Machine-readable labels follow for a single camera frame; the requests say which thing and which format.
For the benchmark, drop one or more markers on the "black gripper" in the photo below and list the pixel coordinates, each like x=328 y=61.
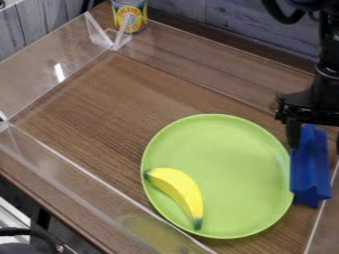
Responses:
x=296 y=106

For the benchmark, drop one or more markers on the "blue star-shaped block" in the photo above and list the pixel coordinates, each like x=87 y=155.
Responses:
x=309 y=177

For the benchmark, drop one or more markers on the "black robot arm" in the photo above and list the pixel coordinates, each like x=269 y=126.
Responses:
x=324 y=12

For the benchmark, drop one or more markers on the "green plate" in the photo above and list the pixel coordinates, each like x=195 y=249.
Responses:
x=239 y=164

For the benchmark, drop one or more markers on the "yellow toy banana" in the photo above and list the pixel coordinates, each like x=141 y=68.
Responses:
x=177 y=185

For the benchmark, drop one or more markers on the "clear acrylic enclosure wall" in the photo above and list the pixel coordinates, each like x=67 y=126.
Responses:
x=85 y=104

